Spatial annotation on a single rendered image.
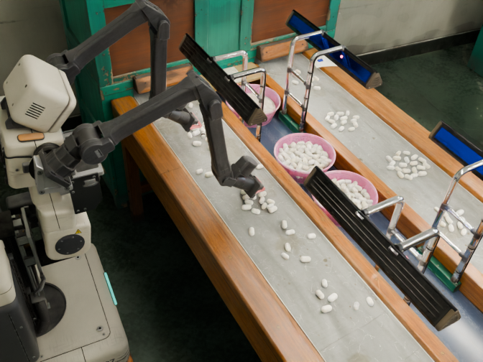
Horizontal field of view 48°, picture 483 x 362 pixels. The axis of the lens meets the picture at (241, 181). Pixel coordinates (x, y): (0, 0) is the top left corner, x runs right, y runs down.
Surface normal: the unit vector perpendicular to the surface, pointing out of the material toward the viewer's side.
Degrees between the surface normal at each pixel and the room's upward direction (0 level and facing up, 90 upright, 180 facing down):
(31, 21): 90
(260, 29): 90
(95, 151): 94
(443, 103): 0
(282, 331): 0
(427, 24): 88
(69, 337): 0
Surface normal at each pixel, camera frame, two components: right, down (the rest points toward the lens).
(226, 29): 0.50, 0.61
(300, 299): 0.05, -0.73
